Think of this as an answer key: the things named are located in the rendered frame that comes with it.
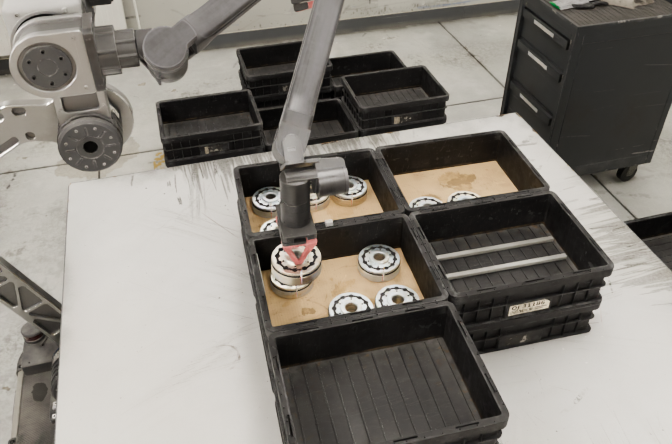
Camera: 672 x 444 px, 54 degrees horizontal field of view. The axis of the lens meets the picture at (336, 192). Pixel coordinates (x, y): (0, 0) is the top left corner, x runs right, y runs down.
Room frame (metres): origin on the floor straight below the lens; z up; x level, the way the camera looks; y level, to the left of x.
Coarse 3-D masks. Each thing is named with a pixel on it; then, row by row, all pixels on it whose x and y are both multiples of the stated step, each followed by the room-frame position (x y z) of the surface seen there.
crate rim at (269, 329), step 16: (336, 224) 1.22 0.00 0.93; (352, 224) 1.22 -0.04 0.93; (256, 240) 1.16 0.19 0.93; (416, 240) 1.16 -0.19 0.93; (256, 256) 1.11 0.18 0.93; (256, 272) 1.06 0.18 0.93; (432, 272) 1.05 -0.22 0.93; (256, 288) 1.03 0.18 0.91; (400, 304) 0.96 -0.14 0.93; (416, 304) 0.96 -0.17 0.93; (320, 320) 0.91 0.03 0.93; (336, 320) 0.91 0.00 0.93
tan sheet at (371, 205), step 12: (372, 192) 1.47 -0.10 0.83; (336, 204) 1.42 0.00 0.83; (360, 204) 1.42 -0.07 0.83; (372, 204) 1.42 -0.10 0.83; (252, 216) 1.37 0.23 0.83; (312, 216) 1.37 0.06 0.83; (324, 216) 1.37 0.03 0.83; (336, 216) 1.37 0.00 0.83; (348, 216) 1.37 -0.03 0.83; (252, 228) 1.32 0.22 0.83
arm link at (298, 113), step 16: (320, 0) 1.21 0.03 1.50; (336, 0) 1.22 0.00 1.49; (320, 16) 1.19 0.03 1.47; (336, 16) 1.20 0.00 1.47; (320, 32) 1.17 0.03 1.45; (304, 48) 1.14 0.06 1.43; (320, 48) 1.15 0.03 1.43; (304, 64) 1.12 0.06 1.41; (320, 64) 1.13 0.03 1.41; (304, 80) 1.10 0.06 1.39; (320, 80) 1.11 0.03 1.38; (288, 96) 1.08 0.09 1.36; (304, 96) 1.08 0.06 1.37; (288, 112) 1.04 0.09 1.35; (304, 112) 1.05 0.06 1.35; (288, 128) 1.02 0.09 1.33; (304, 128) 1.03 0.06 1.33; (304, 144) 1.01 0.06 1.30
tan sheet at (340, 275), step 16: (352, 256) 1.21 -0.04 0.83; (400, 256) 1.21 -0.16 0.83; (336, 272) 1.16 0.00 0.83; (352, 272) 1.16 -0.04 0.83; (400, 272) 1.16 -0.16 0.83; (320, 288) 1.10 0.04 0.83; (336, 288) 1.10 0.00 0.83; (352, 288) 1.10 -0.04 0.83; (368, 288) 1.10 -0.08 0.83; (416, 288) 1.10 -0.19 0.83; (272, 304) 1.05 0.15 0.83; (288, 304) 1.05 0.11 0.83; (304, 304) 1.05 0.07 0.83; (320, 304) 1.05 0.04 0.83; (272, 320) 1.00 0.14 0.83; (288, 320) 1.00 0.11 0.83; (304, 320) 1.00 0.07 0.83
